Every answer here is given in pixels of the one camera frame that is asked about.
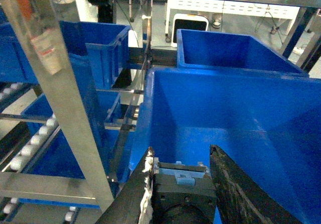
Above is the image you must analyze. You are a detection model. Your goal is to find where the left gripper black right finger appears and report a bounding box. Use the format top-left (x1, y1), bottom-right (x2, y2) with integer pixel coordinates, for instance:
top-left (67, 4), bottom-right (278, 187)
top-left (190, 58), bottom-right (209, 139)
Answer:
top-left (209, 145), bottom-right (301, 223)

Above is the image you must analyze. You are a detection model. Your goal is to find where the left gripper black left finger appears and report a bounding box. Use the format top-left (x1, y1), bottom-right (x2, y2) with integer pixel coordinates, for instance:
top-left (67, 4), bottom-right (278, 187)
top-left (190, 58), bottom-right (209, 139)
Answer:
top-left (97, 147), bottom-right (154, 223)

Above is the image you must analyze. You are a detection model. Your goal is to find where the big blue target bin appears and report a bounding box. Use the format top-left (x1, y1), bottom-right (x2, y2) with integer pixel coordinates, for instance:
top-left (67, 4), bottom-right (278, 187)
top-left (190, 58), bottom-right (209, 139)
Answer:
top-left (130, 68), bottom-right (320, 223)

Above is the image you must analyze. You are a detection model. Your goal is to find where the lower blue bin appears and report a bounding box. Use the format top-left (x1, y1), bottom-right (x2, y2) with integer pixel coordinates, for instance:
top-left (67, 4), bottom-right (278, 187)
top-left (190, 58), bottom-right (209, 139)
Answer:
top-left (22, 91), bottom-right (121, 179)

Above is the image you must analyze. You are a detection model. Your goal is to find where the blue bin behind target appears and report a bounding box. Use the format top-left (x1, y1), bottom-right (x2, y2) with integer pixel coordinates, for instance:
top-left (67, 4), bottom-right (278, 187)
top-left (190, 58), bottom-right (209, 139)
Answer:
top-left (177, 29), bottom-right (309, 77)

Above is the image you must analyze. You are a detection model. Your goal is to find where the blue bin far left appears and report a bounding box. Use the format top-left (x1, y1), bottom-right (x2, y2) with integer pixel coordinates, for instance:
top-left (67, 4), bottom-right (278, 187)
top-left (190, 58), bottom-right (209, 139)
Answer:
top-left (60, 21), bottom-right (130, 90)

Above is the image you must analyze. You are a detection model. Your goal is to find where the white cabinet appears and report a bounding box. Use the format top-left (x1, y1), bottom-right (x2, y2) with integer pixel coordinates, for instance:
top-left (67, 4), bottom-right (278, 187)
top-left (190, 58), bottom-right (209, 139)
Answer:
top-left (165, 0), bottom-right (299, 48)

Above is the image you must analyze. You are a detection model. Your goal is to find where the steel shelf upright post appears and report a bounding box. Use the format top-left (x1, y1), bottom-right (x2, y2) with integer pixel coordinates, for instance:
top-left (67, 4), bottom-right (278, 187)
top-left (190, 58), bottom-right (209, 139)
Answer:
top-left (1, 0), bottom-right (113, 211)

